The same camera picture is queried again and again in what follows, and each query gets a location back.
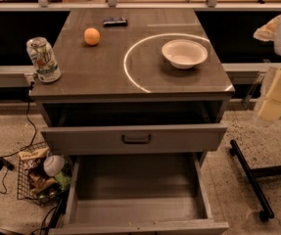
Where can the black wheeled stand base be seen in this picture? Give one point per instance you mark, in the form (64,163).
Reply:
(253,174)

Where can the orange fruit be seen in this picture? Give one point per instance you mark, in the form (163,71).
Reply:
(92,36)

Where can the green item in basket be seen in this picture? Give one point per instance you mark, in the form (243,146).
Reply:
(63,180)

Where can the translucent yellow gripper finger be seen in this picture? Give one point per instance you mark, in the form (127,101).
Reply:
(270,109)
(268,31)

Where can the grey wooden drawer cabinet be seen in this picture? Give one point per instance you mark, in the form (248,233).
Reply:
(125,79)

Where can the chip bag in basket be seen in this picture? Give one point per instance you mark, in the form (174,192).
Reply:
(33,163)

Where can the white bowl in basket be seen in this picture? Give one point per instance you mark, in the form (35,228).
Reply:
(53,165)

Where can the black wire basket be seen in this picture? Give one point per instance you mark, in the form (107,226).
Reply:
(34,184)

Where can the white paper bowl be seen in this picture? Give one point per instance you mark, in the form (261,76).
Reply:
(184,54)

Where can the open bottom drawer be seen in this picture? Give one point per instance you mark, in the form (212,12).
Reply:
(148,194)

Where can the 7up soda can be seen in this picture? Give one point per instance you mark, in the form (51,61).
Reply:
(43,58)

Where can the middle drawer with handle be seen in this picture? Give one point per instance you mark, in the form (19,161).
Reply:
(134,139)

